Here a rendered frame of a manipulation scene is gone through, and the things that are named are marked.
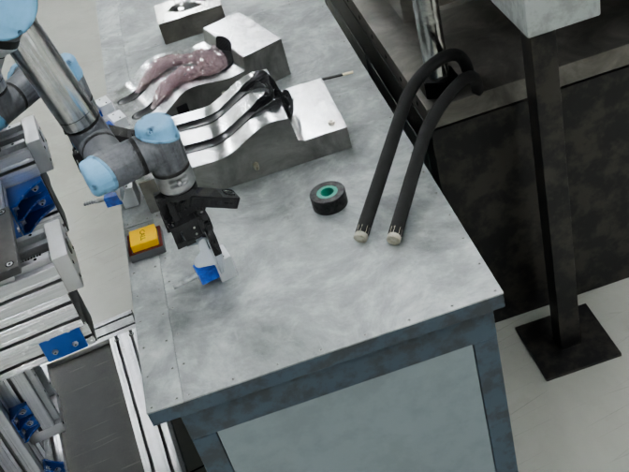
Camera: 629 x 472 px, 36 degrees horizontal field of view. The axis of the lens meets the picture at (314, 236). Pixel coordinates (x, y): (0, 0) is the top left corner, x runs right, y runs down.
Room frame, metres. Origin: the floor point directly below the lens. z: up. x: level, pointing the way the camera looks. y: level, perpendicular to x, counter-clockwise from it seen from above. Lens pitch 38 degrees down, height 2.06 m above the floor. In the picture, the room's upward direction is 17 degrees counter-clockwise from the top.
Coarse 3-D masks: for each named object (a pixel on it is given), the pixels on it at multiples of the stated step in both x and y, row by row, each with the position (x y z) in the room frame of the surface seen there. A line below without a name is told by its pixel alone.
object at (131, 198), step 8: (128, 184) 1.95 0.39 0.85; (136, 184) 1.99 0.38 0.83; (112, 192) 1.96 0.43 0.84; (128, 192) 1.94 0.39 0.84; (136, 192) 1.96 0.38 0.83; (96, 200) 1.96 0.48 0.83; (104, 200) 1.96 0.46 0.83; (112, 200) 1.95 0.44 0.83; (120, 200) 1.95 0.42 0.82; (128, 200) 1.94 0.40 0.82; (136, 200) 1.94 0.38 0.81
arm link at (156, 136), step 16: (160, 112) 1.61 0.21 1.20; (144, 128) 1.57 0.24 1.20; (160, 128) 1.56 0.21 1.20; (176, 128) 1.58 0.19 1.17; (144, 144) 1.56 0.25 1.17; (160, 144) 1.55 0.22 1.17; (176, 144) 1.56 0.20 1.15; (160, 160) 1.55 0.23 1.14; (176, 160) 1.56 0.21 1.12; (160, 176) 1.56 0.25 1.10; (176, 176) 1.55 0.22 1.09
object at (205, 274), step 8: (224, 248) 1.61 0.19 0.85; (224, 256) 1.58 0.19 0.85; (232, 264) 1.57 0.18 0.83; (200, 272) 1.57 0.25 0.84; (208, 272) 1.56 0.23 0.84; (216, 272) 1.57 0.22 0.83; (224, 272) 1.57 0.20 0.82; (232, 272) 1.57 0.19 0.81; (184, 280) 1.57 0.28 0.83; (192, 280) 1.57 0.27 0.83; (200, 280) 1.56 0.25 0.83; (208, 280) 1.56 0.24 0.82; (224, 280) 1.57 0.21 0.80
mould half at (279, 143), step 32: (224, 96) 2.15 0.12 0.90; (256, 96) 2.04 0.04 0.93; (320, 96) 2.08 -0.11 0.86; (224, 128) 2.02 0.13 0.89; (256, 128) 1.91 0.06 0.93; (288, 128) 1.91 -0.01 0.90; (320, 128) 1.94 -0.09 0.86; (192, 160) 1.93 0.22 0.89; (224, 160) 1.90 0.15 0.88; (256, 160) 1.90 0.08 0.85; (288, 160) 1.91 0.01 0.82
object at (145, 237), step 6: (144, 228) 1.79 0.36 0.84; (150, 228) 1.78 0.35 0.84; (132, 234) 1.78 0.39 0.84; (138, 234) 1.77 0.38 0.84; (144, 234) 1.76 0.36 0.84; (150, 234) 1.76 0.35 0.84; (156, 234) 1.76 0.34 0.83; (132, 240) 1.76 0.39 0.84; (138, 240) 1.75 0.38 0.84; (144, 240) 1.74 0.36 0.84; (150, 240) 1.74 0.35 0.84; (156, 240) 1.74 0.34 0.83; (132, 246) 1.73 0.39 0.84; (138, 246) 1.73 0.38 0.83; (144, 246) 1.73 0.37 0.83; (150, 246) 1.73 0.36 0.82
